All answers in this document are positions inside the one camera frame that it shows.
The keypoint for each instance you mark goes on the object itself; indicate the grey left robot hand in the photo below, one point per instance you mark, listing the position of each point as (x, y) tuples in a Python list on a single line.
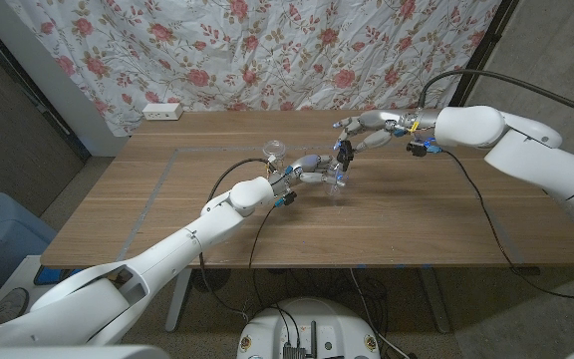
[(309, 163)]

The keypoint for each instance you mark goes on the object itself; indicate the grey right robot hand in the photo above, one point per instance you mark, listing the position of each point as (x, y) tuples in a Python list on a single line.
[(381, 120)]

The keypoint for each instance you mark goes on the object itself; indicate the clear plastic spray bottle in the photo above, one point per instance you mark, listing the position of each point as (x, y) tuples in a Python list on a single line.
[(336, 187)]

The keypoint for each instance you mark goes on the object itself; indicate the black trigger sprayer head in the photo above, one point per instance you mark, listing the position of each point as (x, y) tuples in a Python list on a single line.
[(345, 153)]

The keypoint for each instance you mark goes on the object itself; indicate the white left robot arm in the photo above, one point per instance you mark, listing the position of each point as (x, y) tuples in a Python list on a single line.
[(207, 229)]

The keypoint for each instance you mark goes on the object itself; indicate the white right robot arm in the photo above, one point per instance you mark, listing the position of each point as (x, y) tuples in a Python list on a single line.
[(526, 149)]

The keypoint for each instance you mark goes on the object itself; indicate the white robot shoulder housing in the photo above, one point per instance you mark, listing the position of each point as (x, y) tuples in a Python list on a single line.
[(68, 353)]

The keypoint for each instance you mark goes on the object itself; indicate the clear glass cup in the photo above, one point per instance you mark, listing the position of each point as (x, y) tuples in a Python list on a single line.
[(273, 149)]

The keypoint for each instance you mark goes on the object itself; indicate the floral print backdrop cloth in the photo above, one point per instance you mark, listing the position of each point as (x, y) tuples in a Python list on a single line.
[(267, 50)]

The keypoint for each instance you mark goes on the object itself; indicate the black backdrop stand pole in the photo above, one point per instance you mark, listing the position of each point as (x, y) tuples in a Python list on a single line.
[(28, 87), (484, 52)]

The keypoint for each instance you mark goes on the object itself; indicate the black floor fan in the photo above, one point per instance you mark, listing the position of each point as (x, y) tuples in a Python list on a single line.
[(209, 280)]

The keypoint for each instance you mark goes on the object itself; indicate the white power strip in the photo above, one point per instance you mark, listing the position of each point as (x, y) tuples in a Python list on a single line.
[(162, 111)]

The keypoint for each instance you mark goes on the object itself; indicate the white robot torso base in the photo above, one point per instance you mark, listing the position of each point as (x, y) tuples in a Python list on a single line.
[(312, 324)]

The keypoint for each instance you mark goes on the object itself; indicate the grey table leg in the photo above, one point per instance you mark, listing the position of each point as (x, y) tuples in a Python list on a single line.
[(436, 304)]

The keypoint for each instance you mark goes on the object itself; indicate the white table leg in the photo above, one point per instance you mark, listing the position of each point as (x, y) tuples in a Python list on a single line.
[(177, 304)]

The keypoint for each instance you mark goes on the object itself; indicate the blue floor pad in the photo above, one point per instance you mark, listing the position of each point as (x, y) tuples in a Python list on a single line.
[(55, 275)]

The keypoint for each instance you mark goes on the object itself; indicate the blue plastic bin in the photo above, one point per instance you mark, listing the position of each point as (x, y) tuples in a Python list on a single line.
[(3, 234)]

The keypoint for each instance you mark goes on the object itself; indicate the grey shoe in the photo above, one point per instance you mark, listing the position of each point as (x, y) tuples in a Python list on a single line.
[(12, 304)]

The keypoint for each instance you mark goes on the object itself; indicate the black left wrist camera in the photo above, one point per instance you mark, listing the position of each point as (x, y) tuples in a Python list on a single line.
[(288, 198)]

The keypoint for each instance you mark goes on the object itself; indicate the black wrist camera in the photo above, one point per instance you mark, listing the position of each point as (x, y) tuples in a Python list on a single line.
[(288, 198), (418, 147)]

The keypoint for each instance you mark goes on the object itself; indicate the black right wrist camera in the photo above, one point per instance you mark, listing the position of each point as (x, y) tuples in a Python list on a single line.
[(418, 147)]

